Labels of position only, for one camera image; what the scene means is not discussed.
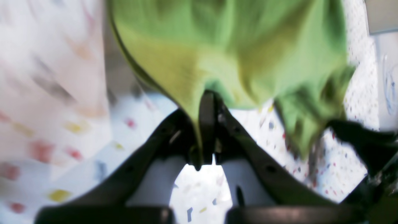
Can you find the green t-shirt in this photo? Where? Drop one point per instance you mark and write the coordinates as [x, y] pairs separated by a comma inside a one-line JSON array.
[[247, 51]]

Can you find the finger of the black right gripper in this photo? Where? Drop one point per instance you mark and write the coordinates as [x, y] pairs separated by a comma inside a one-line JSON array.
[[375, 149]]

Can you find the terrazzo patterned tablecloth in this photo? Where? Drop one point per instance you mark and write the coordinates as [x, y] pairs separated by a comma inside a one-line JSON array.
[[72, 112]]

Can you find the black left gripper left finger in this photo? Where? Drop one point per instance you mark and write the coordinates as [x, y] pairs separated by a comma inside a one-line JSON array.
[[139, 190]]

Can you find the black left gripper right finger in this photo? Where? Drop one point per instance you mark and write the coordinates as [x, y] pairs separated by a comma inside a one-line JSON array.
[[263, 192]]

